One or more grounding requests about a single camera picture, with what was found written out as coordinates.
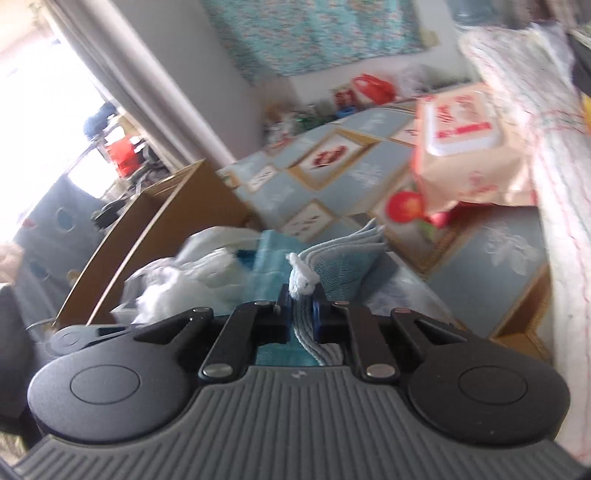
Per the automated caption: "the teal floral wall cloth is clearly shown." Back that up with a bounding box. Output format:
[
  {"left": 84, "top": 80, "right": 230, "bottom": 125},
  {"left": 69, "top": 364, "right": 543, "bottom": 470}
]
[{"left": 201, "top": 0, "right": 428, "bottom": 86}]

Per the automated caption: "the pomegranate print tablecloth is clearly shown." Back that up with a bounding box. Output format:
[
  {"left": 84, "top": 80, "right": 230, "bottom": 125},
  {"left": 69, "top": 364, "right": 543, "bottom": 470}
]
[{"left": 217, "top": 99, "right": 555, "bottom": 361}]

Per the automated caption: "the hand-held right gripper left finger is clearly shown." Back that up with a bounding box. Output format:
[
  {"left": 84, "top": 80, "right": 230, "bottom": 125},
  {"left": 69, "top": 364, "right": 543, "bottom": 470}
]
[{"left": 134, "top": 284, "right": 296, "bottom": 381}]

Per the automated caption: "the white towel with coloured stitching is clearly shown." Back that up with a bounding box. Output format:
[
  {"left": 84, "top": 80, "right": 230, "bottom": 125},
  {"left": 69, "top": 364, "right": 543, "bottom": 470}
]
[{"left": 459, "top": 18, "right": 591, "bottom": 457}]

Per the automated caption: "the red basket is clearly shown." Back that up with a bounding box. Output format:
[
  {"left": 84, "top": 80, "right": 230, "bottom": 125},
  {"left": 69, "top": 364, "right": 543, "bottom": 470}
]
[{"left": 105, "top": 136, "right": 139, "bottom": 174}]

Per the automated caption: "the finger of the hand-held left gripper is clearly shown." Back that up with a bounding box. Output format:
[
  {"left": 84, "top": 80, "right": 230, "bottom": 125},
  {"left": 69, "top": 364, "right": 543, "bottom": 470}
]
[{"left": 90, "top": 324, "right": 137, "bottom": 346}]

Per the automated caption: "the brown cardboard box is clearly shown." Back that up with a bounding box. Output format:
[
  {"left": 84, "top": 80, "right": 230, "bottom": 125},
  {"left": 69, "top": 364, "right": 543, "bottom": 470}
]
[{"left": 53, "top": 159, "right": 252, "bottom": 328}]

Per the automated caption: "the dark blue cloth with circles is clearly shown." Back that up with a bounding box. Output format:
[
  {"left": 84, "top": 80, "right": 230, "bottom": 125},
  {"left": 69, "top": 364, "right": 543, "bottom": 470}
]
[{"left": 11, "top": 178, "right": 100, "bottom": 319}]

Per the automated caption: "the large translucent plastic bag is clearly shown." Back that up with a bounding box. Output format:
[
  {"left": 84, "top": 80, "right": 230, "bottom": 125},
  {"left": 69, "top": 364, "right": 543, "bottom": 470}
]
[{"left": 113, "top": 228, "right": 266, "bottom": 324}]

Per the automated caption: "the red plastic bag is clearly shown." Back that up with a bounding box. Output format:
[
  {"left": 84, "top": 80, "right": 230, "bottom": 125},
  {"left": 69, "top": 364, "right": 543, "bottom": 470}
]
[{"left": 353, "top": 74, "right": 397, "bottom": 104}]

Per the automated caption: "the black chair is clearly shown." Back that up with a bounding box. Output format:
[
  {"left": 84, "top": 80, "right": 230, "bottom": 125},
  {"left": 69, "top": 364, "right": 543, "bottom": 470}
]
[{"left": 0, "top": 284, "right": 51, "bottom": 439}]

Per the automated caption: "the pink wet wipes pack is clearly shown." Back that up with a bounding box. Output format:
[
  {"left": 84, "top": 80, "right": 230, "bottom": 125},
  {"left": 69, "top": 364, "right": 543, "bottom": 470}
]
[{"left": 411, "top": 83, "right": 539, "bottom": 227}]

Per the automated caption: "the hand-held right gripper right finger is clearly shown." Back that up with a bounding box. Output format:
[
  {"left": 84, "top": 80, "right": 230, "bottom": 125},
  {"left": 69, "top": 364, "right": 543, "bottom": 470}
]
[{"left": 311, "top": 298, "right": 467, "bottom": 383}]

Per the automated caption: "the plastic bag of groceries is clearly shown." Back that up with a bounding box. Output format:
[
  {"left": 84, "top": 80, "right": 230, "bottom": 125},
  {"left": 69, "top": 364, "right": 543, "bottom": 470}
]
[{"left": 263, "top": 104, "right": 333, "bottom": 148}]

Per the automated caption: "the dark blue hanging garment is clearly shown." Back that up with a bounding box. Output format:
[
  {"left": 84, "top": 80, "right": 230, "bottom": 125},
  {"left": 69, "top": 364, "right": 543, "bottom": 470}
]
[{"left": 83, "top": 102, "right": 116, "bottom": 139}]

